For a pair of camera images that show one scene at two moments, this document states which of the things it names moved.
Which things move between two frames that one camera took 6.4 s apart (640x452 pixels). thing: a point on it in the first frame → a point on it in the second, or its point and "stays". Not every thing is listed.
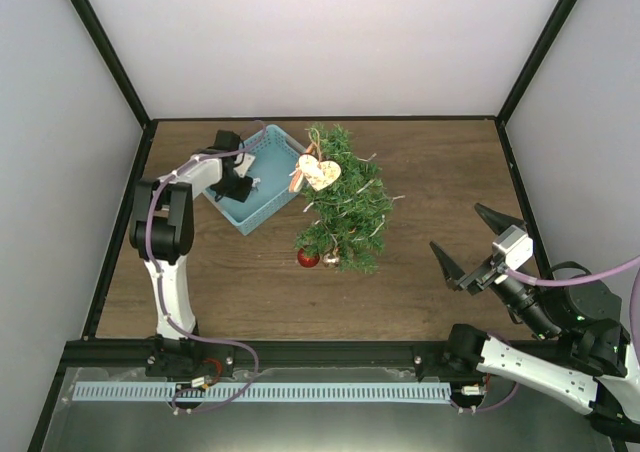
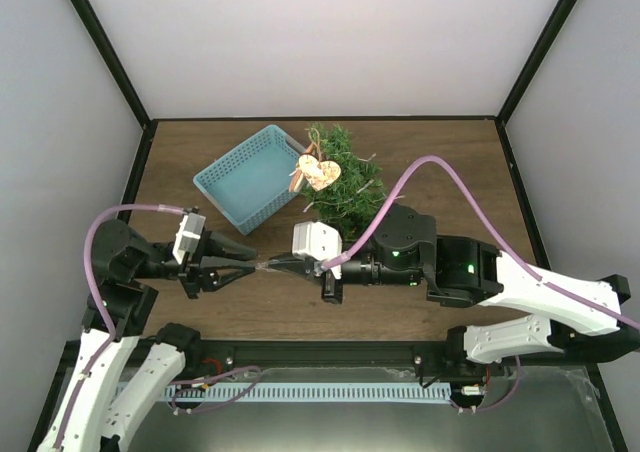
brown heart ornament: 318,173 stays
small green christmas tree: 349,211 stays
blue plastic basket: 275,156 stays
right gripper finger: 451,271 → 297,263
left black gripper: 240,195 → 205,260
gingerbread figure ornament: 296,180 stays
